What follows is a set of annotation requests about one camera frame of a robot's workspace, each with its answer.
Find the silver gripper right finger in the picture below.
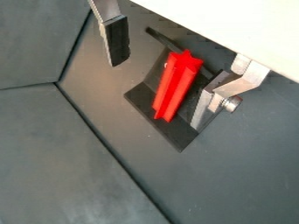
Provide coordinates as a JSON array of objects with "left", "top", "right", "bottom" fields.
[{"left": 190, "top": 54, "right": 269, "bottom": 132}]

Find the red star prism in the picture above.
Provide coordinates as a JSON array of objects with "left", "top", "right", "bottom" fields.
[{"left": 152, "top": 50, "right": 202, "bottom": 122}]

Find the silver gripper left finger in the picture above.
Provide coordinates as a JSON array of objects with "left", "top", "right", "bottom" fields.
[{"left": 88, "top": 0, "right": 130, "bottom": 67}]

